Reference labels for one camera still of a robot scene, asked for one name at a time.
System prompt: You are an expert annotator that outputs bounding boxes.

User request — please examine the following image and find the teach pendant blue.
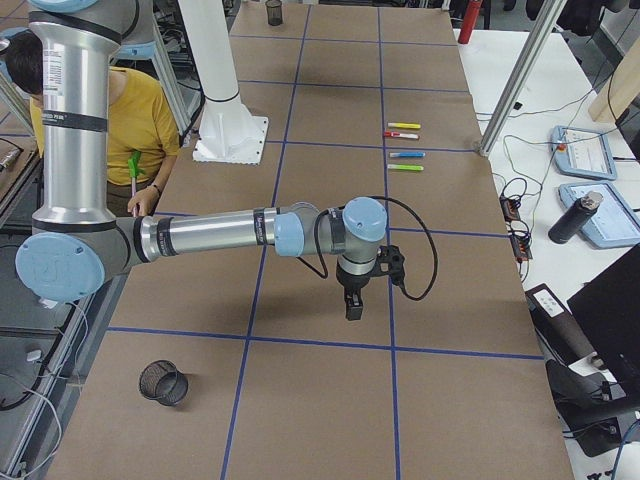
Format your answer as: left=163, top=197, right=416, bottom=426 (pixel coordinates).
left=558, top=180, right=640, bottom=249
left=550, top=125, right=617, bottom=180

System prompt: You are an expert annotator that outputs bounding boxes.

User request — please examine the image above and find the black mesh cup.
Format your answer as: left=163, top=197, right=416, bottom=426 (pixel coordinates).
left=138, top=360, right=189, bottom=407
left=265, top=0, right=283, bottom=26

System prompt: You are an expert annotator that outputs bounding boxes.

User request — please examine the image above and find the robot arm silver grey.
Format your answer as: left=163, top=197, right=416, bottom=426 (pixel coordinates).
left=15, top=1, right=387, bottom=320

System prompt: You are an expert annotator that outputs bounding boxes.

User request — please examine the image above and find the teach pendant near blue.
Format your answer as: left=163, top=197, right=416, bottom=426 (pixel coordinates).
left=558, top=180, right=640, bottom=249

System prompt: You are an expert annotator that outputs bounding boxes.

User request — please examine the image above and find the aluminium frame post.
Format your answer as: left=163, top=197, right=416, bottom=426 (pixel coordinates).
left=476, top=0, right=567, bottom=157

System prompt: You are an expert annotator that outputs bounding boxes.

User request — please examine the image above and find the white camera stand post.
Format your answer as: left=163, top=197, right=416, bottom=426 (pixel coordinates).
left=179, top=0, right=269, bottom=165

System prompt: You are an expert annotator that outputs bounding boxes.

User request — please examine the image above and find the yellow highlighter pen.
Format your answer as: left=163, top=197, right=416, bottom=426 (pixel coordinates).
left=387, top=122, right=421, bottom=130

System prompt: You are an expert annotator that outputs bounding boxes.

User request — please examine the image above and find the black monitor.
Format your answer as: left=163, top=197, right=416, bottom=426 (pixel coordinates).
left=568, top=246, right=639, bottom=380

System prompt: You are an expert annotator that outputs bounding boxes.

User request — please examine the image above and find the teach pendant far blue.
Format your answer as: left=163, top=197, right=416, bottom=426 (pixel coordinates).
left=550, top=125, right=617, bottom=180

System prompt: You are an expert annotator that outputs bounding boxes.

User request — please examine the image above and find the black power strip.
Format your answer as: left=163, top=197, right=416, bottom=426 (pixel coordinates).
left=499, top=195, right=532, bottom=263

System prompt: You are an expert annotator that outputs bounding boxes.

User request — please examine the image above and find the red bottle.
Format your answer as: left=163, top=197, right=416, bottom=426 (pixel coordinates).
left=457, top=0, right=483, bottom=45

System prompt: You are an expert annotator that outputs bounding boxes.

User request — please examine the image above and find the person in yellow shirt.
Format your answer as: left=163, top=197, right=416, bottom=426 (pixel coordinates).
left=5, top=30, right=180, bottom=217

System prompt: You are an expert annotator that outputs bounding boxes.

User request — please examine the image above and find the black mesh cup right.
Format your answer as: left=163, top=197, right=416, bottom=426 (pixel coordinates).
left=138, top=360, right=189, bottom=407

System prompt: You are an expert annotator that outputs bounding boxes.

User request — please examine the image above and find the black mesh cup left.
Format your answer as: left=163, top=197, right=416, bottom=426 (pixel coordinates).
left=265, top=0, right=283, bottom=26

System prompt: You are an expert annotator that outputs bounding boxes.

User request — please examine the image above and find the green highlighter pen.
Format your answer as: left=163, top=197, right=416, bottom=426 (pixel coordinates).
left=387, top=164, right=424, bottom=172

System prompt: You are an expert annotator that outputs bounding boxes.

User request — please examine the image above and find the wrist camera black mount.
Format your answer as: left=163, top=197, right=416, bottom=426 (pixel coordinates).
left=372, top=245, right=405, bottom=288

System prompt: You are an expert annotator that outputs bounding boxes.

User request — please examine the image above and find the blue highlighter pen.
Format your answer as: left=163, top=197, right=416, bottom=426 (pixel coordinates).
left=389, top=151, right=426, bottom=158

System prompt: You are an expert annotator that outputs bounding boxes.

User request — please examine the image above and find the red white whiteboard marker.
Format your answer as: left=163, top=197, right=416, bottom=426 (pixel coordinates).
left=383, top=131, right=420, bottom=140

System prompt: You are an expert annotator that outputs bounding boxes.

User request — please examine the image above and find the black water bottle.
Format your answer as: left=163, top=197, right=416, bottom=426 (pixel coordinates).
left=548, top=191, right=604, bottom=244

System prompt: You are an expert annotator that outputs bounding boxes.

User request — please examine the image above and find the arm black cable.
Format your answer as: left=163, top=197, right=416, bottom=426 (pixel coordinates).
left=294, top=196, right=439, bottom=302

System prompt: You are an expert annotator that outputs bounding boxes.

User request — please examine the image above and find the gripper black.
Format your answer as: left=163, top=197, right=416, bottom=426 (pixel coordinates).
left=336, top=265, right=371, bottom=321

